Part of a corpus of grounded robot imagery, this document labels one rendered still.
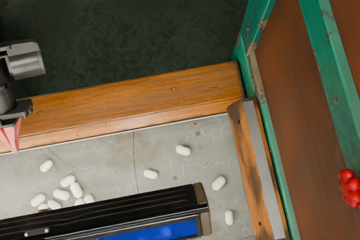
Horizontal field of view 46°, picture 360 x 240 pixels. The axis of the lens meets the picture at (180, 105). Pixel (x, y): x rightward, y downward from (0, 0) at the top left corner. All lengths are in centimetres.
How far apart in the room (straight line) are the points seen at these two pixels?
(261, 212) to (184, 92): 32
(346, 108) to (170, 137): 56
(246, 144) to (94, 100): 37
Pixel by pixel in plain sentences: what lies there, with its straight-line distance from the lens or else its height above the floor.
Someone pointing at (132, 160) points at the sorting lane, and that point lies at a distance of 99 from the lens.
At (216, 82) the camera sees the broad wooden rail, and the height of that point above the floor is 76.
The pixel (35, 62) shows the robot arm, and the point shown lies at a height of 98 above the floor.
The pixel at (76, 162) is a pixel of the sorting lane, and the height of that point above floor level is 74.
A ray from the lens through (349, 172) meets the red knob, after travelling 50.
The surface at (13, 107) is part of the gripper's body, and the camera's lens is 88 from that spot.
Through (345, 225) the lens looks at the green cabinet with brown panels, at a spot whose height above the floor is 112.
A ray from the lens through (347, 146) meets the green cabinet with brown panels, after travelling 52.
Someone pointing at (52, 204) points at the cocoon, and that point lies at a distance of 100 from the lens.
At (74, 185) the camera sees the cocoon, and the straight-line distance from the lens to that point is 99.
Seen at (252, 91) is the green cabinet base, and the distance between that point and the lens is 95.
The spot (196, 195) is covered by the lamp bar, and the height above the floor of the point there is 109.
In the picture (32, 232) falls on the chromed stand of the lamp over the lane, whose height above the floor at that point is 111.
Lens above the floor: 172
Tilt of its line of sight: 75 degrees down
